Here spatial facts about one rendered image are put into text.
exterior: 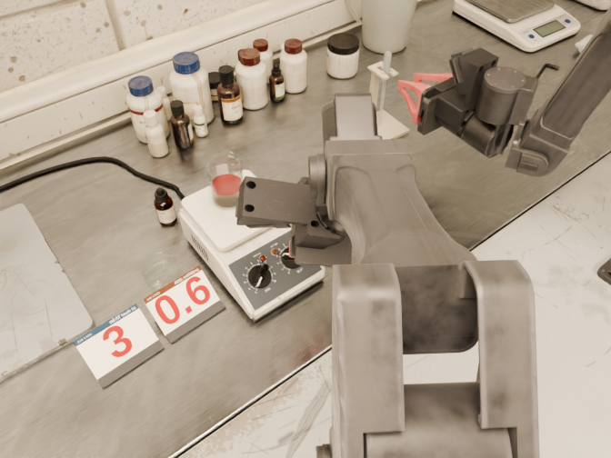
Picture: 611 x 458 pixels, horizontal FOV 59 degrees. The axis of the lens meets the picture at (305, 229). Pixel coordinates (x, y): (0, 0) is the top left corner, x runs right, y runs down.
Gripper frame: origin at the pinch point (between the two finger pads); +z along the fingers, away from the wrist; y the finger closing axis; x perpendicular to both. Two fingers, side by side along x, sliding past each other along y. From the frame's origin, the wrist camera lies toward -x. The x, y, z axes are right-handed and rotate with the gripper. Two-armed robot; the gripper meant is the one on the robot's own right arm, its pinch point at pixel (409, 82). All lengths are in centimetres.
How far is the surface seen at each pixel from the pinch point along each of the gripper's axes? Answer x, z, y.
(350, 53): 7.3, 23.1, -6.1
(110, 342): 11, -10, 60
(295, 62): 5.9, 25.0, 6.2
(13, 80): 0, 41, 54
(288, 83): 10.8, 26.0, 7.4
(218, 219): 4.8, -4.6, 39.9
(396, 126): 12.8, 4.0, -2.7
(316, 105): 13.3, 19.2, 5.2
